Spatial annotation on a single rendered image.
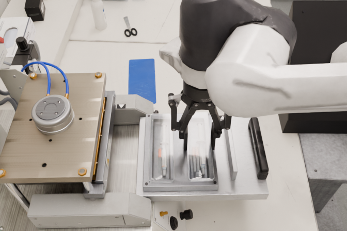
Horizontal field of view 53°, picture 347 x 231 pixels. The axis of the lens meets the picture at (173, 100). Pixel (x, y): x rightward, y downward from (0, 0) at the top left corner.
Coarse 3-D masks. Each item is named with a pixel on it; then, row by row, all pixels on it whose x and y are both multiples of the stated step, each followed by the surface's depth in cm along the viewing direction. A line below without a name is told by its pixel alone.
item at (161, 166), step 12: (156, 120) 86; (168, 120) 86; (156, 132) 84; (168, 132) 84; (156, 144) 82; (168, 144) 82; (156, 156) 80; (168, 156) 80; (156, 168) 78; (168, 168) 78; (156, 180) 76; (168, 180) 76
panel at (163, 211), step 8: (160, 208) 83; (168, 208) 87; (176, 208) 92; (184, 208) 97; (160, 216) 82; (168, 216) 86; (176, 216) 90; (160, 224) 81; (168, 224) 85; (184, 224) 94
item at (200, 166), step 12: (192, 120) 86; (204, 120) 86; (192, 132) 83; (204, 132) 83; (192, 144) 81; (204, 144) 81; (192, 156) 79; (204, 156) 79; (192, 168) 77; (204, 168) 77
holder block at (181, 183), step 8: (176, 136) 84; (176, 144) 83; (144, 152) 81; (176, 152) 81; (184, 152) 81; (144, 160) 80; (176, 160) 80; (184, 160) 80; (144, 168) 79; (176, 168) 79; (184, 168) 79; (216, 168) 79; (144, 176) 78; (176, 176) 78; (184, 176) 77; (216, 176) 77; (144, 184) 76; (152, 184) 76; (160, 184) 76; (168, 184) 76; (176, 184) 76; (184, 184) 76; (192, 184) 76; (200, 184) 76; (208, 184) 76; (216, 184) 76
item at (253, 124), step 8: (256, 120) 85; (248, 128) 88; (256, 128) 84; (256, 136) 82; (256, 144) 81; (256, 152) 80; (264, 152) 80; (264, 160) 78; (264, 168) 77; (264, 176) 79
